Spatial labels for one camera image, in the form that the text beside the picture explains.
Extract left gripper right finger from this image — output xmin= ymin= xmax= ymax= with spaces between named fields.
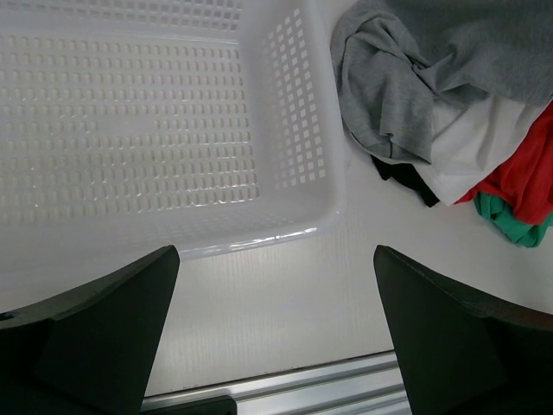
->
xmin=373 ymin=246 xmax=552 ymax=414

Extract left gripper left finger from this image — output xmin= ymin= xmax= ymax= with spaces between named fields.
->
xmin=1 ymin=246 xmax=180 ymax=414

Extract grey tank top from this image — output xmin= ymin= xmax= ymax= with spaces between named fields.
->
xmin=331 ymin=1 xmax=552 ymax=163

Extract green tank top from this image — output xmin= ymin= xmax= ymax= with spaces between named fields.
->
xmin=474 ymin=192 xmax=552 ymax=248

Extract red tank top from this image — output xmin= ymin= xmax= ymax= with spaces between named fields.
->
xmin=457 ymin=105 xmax=552 ymax=225

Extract black tank top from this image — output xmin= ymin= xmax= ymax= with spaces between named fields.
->
xmin=371 ymin=156 xmax=440 ymax=208

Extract white tank top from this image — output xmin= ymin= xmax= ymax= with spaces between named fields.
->
xmin=415 ymin=96 xmax=547 ymax=206

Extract white plastic basket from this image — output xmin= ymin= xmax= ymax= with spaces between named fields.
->
xmin=1 ymin=1 xmax=346 ymax=302

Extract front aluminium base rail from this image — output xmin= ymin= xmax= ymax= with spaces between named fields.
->
xmin=141 ymin=352 xmax=411 ymax=414

